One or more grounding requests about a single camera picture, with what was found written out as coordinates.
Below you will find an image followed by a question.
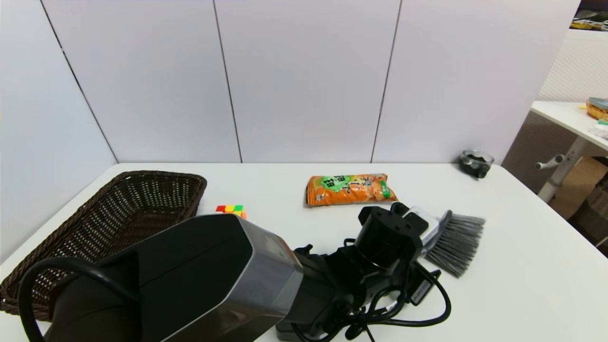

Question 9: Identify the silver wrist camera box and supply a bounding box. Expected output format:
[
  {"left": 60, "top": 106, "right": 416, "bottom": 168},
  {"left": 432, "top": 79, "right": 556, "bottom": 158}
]
[{"left": 390, "top": 202, "right": 440, "bottom": 247}]

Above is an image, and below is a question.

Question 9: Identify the orange snack bag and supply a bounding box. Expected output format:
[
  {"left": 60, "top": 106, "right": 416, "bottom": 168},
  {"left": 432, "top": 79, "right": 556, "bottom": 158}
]
[{"left": 305, "top": 173, "right": 399, "bottom": 207}]

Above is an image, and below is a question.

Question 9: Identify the tan wicker tray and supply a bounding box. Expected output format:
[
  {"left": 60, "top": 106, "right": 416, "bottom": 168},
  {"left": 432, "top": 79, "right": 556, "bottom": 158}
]
[{"left": 586, "top": 97, "right": 608, "bottom": 121}]

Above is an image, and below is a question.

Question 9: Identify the dark pump bottle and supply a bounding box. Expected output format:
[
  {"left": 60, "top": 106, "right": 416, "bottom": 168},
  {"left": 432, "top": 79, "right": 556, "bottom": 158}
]
[{"left": 275, "top": 244, "right": 315, "bottom": 342}]

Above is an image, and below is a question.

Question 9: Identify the small dark glass bowl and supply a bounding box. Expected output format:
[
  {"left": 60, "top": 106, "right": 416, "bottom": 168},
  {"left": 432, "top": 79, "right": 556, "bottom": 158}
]
[{"left": 458, "top": 149, "right": 495, "bottom": 180}]

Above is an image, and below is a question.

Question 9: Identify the brown cardboard box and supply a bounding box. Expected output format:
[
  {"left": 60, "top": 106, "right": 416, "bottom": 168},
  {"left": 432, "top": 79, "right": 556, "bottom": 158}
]
[{"left": 551, "top": 157, "right": 608, "bottom": 220}]

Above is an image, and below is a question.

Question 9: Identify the multicoloured puzzle cube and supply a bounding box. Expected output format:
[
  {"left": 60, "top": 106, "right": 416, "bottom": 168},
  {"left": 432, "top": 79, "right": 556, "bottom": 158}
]
[{"left": 216, "top": 205, "right": 248, "bottom": 220}]

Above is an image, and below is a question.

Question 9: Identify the dark shelf with clutter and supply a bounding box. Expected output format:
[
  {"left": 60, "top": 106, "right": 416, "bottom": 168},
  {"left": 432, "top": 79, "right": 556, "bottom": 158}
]
[{"left": 569, "top": 0, "right": 608, "bottom": 32}]

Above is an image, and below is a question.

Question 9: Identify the white table leg with crank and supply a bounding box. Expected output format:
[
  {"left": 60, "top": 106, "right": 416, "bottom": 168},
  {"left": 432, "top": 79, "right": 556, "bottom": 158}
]
[{"left": 535, "top": 137, "right": 589, "bottom": 204}]

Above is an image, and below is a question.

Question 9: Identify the green handled grey brush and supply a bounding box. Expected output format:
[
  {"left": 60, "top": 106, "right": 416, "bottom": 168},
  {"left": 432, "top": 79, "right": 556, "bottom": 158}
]
[{"left": 422, "top": 210, "right": 486, "bottom": 279}]

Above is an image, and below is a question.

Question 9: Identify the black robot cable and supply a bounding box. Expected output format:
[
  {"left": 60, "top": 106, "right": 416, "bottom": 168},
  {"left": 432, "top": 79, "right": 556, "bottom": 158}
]
[
  {"left": 18, "top": 256, "right": 139, "bottom": 342},
  {"left": 291, "top": 264, "right": 452, "bottom": 342}
]

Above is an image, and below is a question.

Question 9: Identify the white side table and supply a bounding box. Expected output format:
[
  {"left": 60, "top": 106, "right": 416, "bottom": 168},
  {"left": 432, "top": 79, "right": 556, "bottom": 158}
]
[{"left": 531, "top": 100, "right": 608, "bottom": 152}]

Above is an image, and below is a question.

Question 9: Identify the dark brown wicker basket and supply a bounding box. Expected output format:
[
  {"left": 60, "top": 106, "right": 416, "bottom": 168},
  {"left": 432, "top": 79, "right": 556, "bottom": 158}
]
[{"left": 0, "top": 171, "right": 208, "bottom": 322}]

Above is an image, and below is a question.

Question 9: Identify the white perforated panel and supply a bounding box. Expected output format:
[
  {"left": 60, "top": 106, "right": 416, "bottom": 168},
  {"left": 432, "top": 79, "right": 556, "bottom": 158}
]
[{"left": 537, "top": 28, "right": 608, "bottom": 102}]

